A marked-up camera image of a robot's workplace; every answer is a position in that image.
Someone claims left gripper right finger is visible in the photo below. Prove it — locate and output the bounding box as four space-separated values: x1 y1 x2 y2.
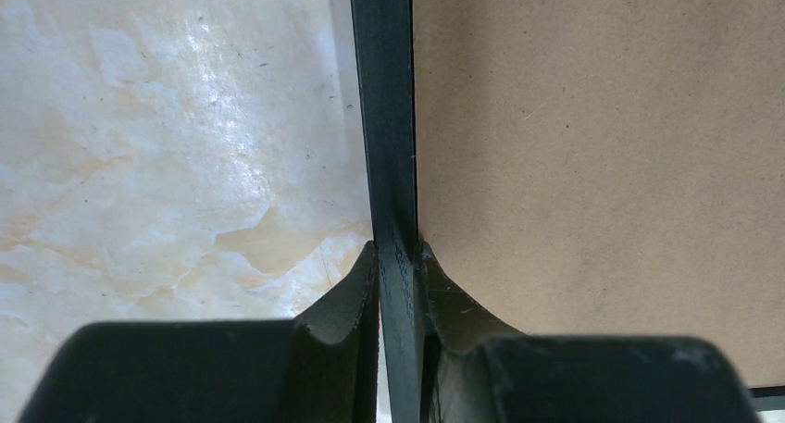
415 243 758 422

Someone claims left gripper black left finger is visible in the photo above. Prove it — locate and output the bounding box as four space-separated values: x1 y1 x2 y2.
20 243 380 422

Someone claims black picture frame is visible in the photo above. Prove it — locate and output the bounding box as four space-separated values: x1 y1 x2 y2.
351 0 784 422

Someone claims brown cardboard backing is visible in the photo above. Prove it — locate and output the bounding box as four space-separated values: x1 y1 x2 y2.
413 0 784 386

